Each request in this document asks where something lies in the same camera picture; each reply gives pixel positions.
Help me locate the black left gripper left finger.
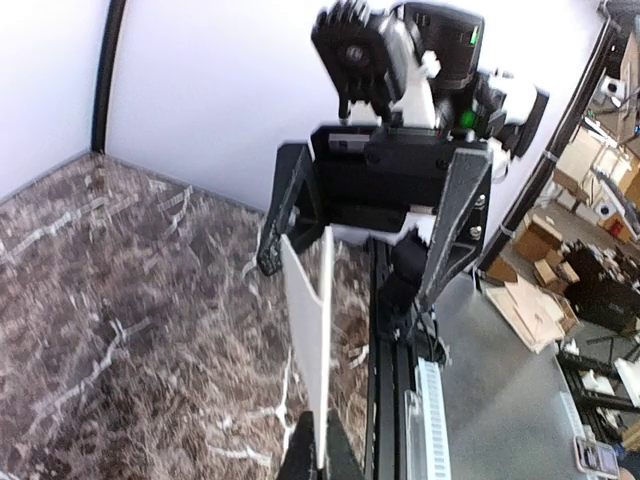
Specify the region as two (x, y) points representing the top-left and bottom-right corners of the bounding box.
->
(283, 411), (316, 480)

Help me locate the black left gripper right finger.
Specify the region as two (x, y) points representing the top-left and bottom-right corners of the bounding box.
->
(327, 410), (364, 480)

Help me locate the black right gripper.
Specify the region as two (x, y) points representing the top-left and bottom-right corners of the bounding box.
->
(256, 125), (492, 310)

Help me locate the printed paper letter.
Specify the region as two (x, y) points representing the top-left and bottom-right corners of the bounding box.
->
(281, 226), (335, 470)

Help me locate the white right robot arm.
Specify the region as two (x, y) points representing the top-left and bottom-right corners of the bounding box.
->
(256, 1), (548, 311)

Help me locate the white slotted cable duct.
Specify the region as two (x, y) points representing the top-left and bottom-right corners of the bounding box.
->
(404, 358), (452, 480)

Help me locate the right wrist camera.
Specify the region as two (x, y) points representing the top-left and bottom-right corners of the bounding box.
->
(311, 1), (425, 123)

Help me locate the black right frame post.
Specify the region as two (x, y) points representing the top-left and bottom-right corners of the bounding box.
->
(469, 1), (617, 277)

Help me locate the black frame post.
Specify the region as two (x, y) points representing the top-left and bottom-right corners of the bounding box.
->
(90, 0), (127, 154)
(469, 1), (617, 277)

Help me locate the black left frame post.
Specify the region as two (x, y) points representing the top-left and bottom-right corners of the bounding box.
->
(90, 0), (127, 154)

